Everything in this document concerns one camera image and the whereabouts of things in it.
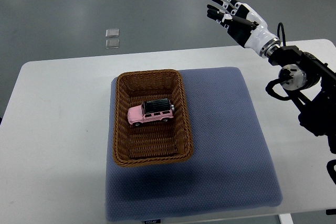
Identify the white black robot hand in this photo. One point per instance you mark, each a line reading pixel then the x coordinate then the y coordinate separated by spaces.
pixel 244 25

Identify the pink toy car black roof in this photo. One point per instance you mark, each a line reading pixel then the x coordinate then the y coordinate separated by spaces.
pixel 151 111

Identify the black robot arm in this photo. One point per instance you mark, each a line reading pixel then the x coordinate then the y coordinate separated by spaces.
pixel 303 78

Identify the brown wicker basket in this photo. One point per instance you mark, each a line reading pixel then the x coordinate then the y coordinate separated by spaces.
pixel 154 142

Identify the upper floor plate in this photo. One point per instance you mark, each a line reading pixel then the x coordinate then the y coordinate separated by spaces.
pixel 112 32

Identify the floor plate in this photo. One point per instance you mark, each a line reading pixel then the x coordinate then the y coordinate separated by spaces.
pixel 112 32
pixel 112 43

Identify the lower floor plate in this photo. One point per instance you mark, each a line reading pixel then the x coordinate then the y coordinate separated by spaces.
pixel 112 43

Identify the blue grey cushion mat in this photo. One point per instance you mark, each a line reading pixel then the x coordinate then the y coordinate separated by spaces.
pixel 230 169

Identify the white table leg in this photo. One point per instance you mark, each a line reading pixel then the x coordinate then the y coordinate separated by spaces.
pixel 285 219

